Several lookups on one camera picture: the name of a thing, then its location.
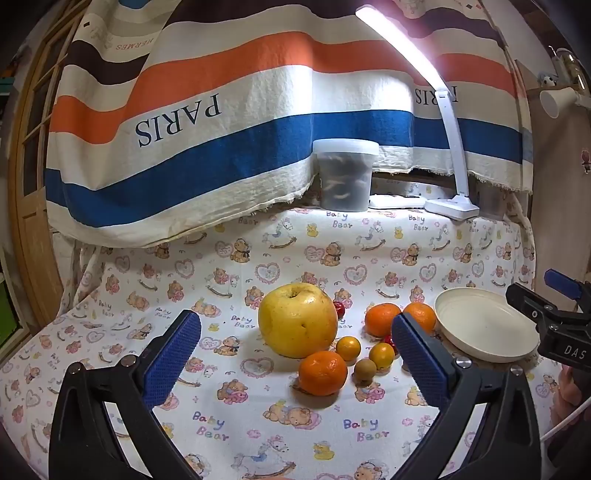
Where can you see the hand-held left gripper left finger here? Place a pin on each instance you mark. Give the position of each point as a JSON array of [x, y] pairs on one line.
[[173, 360]]

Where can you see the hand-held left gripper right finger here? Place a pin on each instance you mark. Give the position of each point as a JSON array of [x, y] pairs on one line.
[[420, 364]]

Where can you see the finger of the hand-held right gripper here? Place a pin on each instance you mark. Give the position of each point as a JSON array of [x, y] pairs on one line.
[[563, 282], [531, 302]]

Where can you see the small yellow kumquat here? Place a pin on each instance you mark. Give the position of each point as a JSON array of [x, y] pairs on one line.
[[348, 347], [382, 355]]

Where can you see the cream round plate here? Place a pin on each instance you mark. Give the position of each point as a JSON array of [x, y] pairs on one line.
[[485, 323]]

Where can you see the small brown longan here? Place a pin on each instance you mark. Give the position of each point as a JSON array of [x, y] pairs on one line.
[[364, 371]]

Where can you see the orange mandarin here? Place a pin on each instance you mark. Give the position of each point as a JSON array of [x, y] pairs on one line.
[[323, 374], [422, 316], [382, 319]]

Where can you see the large yellow pomelo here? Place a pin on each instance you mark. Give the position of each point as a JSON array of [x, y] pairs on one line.
[[298, 321]]

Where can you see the person's right hand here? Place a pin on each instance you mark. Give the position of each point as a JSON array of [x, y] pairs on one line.
[[570, 392]]

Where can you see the small red cherry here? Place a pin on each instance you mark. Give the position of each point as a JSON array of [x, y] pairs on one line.
[[340, 309], [390, 341]]

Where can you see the wooden board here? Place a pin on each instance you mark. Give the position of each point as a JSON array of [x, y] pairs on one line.
[[554, 194]]

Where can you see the small clear plastic cup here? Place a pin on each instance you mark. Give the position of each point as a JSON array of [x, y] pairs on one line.
[[491, 203]]

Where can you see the printed bear blanket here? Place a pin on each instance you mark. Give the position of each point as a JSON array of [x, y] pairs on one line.
[[240, 267]]

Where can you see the cartoon sticker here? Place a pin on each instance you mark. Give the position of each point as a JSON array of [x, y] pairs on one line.
[[585, 161]]

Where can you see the white remote control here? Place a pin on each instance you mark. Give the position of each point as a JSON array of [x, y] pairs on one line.
[[397, 201]]

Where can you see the white desk lamp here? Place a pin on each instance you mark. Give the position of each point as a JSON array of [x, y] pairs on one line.
[[455, 152]]

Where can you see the white cup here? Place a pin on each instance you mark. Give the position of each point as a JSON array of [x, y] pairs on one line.
[[556, 101]]

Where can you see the clear lidded plastic container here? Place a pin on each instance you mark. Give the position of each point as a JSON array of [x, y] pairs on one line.
[[346, 175]]

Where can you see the wooden door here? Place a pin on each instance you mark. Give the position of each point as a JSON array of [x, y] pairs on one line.
[[32, 194]]

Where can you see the striped cloth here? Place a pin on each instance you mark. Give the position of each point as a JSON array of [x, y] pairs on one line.
[[277, 115]]

